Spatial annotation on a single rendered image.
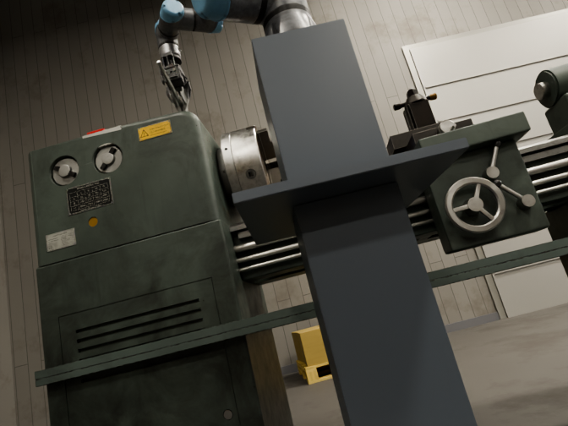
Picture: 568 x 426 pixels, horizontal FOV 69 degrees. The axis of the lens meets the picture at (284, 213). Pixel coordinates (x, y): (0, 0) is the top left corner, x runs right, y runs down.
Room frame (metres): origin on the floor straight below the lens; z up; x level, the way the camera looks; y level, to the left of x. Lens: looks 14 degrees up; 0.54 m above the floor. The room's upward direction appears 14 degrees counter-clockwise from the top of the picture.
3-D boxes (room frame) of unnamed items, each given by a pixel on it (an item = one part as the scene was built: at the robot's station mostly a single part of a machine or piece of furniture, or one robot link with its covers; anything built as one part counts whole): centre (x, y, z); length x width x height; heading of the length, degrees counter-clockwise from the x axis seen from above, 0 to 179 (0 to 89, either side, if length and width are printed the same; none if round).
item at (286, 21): (0.84, -0.12, 1.15); 0.15 x 0.15 x 0.10
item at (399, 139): (1.31, -0.50, 1.00); 0.20 x 0.10 x 0.05; 86
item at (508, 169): (1.15, -0.56, 0.73); 0.27 x 0.12 x 0.27; 86
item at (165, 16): (1.22, 0.20, 1.62); 0.11 x 0.11 x 0.08; 27
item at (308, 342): (3.90, -0.34, 0.20); 1.13 x 0.85 x 0.39; 92
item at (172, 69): (1.29, 0.26, 1.47); 0.09 x 0.08 x 0.12; 176
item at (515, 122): (1.35, -0.59, 0.89); 0.53 x 0.30 x 0.06; 176
